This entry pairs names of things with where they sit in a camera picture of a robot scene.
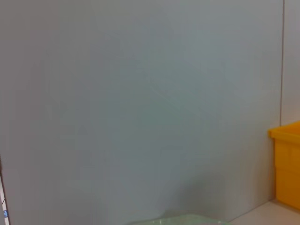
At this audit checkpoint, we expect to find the grey partition edge frame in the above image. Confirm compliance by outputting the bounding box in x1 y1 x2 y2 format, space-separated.
0 153 11 225

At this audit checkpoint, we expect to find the yellow plastic storage bin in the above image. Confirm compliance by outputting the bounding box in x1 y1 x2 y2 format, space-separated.
268 120 300 209

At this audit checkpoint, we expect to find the pale green glass fruit bowl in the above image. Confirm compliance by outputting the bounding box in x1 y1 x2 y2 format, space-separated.
127 213 233 225

